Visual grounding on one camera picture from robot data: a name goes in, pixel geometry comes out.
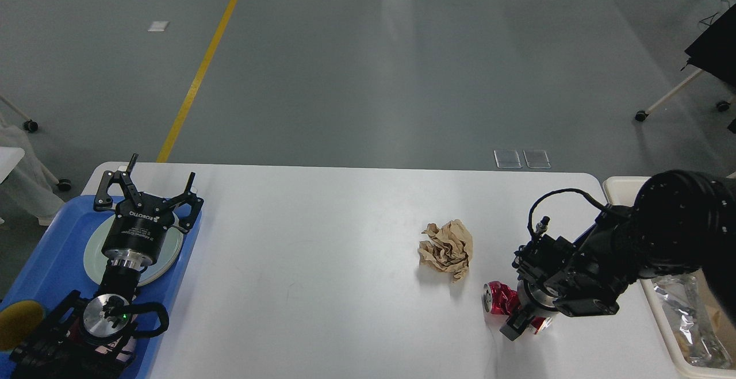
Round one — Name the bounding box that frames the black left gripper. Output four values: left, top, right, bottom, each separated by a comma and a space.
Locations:
93, 154, 204, 268

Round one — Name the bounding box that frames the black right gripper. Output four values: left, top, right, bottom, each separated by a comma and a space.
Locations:
500, 279, 559, 340

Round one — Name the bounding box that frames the crushed red soda can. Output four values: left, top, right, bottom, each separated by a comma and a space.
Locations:
482, 281, 554, 335

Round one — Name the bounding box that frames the green plate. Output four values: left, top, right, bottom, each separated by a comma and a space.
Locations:
83, 213, 185, 285

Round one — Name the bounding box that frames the brown paper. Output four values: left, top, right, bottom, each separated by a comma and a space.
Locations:
417, 219, 474, 283

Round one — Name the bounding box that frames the foil back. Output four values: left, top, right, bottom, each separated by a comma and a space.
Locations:
653, 274, 734, 369

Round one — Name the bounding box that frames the teal mug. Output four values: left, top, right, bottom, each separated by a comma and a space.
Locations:
1, 300, 45, 352

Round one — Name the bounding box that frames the brown paper bag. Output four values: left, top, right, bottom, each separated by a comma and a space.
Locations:
705, 305, 722, 334

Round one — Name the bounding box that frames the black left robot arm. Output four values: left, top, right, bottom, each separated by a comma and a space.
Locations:
2, 154, 204, 378

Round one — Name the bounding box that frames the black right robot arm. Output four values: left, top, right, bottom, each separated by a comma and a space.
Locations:
500, 170, 735, 340

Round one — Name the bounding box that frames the pink plate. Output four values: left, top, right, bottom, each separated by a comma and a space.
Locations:
86, 218, 185, 288

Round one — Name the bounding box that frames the white furniture at left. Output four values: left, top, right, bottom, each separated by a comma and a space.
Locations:
1, 116, 65, 227

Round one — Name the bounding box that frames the white plastic bin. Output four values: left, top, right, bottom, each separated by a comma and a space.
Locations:
602, 175, 735, 378

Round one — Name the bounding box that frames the white rolling chair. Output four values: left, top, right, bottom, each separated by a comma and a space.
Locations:
633, 68, 735, 122

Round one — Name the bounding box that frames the black jacket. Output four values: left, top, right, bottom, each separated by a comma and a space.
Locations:
685, 5, 735, 112

